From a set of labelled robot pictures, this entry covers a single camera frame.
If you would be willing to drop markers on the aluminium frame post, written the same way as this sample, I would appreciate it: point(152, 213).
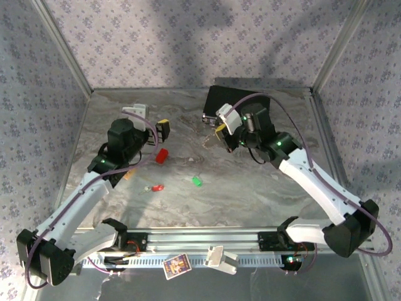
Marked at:
point(64, 47)
point(341, 47)

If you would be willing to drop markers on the white plastic bracket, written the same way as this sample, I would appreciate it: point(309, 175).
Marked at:
point(220, 259)

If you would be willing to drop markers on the aluminium side rail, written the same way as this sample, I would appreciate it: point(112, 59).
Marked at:
point(322, 119)

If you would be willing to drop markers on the red plastic block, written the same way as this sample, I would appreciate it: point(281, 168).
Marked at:
point(162, 155)

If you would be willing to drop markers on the tan flat tag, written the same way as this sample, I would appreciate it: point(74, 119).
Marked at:
point(129, 175)

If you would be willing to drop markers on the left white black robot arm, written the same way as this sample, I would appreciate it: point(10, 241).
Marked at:
point(75, 204)

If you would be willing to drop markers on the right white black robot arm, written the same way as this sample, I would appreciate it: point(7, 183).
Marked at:
point(316, 185)

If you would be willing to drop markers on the red capped key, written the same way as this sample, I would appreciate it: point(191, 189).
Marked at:
point(157, 188)

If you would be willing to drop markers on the small circuit board with LEDs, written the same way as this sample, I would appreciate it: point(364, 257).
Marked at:
point(291, 260)

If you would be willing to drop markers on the black case with metal clasps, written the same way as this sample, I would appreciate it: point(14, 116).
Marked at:
point(225, 97)

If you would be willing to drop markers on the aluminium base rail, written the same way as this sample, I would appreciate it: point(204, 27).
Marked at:
point(200, 239)

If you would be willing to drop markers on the colourful playing card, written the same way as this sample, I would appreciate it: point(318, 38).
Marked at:
point(177, 266)

